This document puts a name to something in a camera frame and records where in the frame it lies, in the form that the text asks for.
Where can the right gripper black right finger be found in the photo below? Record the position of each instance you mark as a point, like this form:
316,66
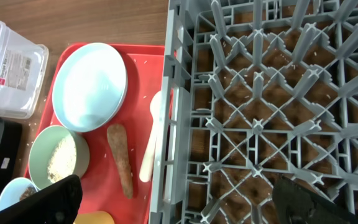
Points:
296,204

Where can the brown food scrap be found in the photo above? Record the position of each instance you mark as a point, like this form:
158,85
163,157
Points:
30,190

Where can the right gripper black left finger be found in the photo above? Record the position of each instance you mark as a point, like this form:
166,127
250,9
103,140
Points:
58,203

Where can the grey dishwasher rack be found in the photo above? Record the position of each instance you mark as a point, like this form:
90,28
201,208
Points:
253,91

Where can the brown carrot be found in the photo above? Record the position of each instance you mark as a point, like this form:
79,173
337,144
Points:
117,139

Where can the yellow plastic cup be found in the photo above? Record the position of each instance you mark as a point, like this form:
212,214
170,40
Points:
98,217

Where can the clear plastic bin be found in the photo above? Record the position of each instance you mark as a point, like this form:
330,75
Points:
22,70

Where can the cooked rice heap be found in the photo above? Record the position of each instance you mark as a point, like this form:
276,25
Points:
62,161

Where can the small light blue bowl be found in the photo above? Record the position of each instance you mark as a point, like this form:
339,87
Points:
13,190

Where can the light blue plate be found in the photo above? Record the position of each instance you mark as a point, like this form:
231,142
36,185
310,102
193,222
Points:
90,87

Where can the white plastic spoon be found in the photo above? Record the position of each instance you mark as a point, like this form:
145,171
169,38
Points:
147,165

